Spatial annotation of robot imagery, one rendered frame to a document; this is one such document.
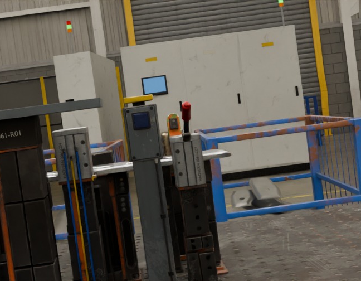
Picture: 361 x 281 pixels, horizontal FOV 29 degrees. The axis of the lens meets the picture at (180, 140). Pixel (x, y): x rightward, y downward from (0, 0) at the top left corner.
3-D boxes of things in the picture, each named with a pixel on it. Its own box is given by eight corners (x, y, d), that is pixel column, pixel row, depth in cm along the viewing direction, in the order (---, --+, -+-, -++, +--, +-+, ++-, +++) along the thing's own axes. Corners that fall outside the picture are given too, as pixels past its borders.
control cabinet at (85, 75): (99, 181, 1191) (79, 38, 1178) (130, 177, 1188) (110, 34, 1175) (71, 201, 951) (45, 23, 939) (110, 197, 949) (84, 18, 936)
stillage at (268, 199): (211, 270, 466) (193, 130, 461) (328, 253, 468) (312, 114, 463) (229, 326, 346) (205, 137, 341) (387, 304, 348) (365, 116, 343)
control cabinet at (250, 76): (139, 192, 950) (115, 14, 937) (140, 188, 1003) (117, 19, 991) (312, 169, 954) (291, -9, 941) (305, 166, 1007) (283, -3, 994)
